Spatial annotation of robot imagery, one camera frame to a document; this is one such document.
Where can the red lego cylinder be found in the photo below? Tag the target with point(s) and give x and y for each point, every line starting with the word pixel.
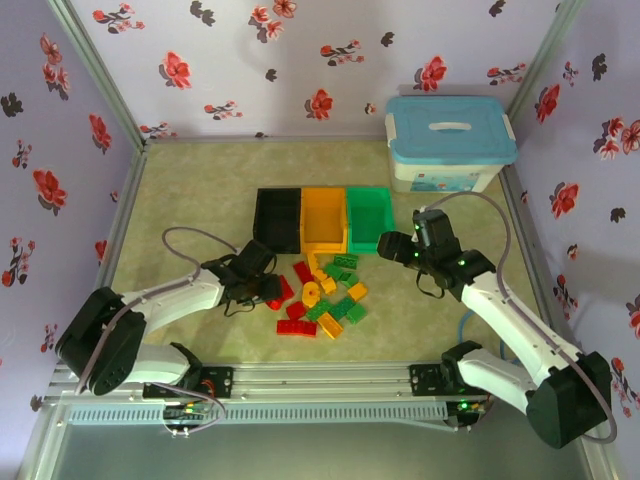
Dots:
pixel 274 303

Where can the yellow round lego piece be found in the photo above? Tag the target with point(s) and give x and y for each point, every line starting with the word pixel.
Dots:
pixel 311 293

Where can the red long lego brick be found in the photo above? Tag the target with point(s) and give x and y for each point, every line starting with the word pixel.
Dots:
pixel 296 328

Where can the yellow lego brick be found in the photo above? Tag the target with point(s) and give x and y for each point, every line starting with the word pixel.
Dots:
pixel 331 326
pixel 328 285
pixel 320 274
pixel 357 291

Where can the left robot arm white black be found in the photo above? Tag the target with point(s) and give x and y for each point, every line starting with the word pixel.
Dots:
pixel 165 300

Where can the aluminium rail carrying arm bases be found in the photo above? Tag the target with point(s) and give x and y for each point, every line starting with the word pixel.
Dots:
pixel 320 382

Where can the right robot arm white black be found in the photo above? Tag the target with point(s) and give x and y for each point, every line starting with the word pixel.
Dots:
pixel 500 310

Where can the green plastic bin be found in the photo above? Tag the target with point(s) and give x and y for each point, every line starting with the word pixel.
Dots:
pixel 367 220

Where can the green long lego brick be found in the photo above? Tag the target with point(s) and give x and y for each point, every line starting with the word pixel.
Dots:
pixel 346 261

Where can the yellow stepped lego piece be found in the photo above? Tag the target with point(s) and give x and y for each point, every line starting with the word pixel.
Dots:
pixel 314 260

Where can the black plastic bin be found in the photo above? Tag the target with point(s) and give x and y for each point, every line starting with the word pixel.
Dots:
pixel 277 235

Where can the yellow plastic bin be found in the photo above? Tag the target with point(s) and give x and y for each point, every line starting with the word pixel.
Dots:
pixel 322 220

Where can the white storage box blue lid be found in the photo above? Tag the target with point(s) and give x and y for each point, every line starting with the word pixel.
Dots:
pixel 450 145

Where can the green circuit board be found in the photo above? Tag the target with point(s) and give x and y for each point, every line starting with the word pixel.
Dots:
pixel 187 412

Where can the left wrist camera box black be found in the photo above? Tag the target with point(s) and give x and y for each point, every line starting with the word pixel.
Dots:
pixel 256 256

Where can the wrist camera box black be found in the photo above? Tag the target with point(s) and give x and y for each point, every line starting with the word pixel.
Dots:
pixel 256 256
pixel 437 230

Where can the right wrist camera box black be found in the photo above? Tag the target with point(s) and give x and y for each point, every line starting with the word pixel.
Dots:
pixel 437 230

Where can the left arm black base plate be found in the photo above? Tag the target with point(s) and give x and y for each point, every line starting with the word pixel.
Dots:
pixel 220 382

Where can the aluminium side rail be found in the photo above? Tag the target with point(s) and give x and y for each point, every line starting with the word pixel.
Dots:
pixel 125 200
pixel 520 220

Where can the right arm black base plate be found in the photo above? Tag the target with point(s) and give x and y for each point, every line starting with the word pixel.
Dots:
pixel 425 380

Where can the aluminium rail along wall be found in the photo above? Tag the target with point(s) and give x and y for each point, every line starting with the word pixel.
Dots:
pixel 225 140

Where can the aluminium frame post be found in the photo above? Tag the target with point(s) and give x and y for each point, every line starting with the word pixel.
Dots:
pixel 545 50
pixel 95 70

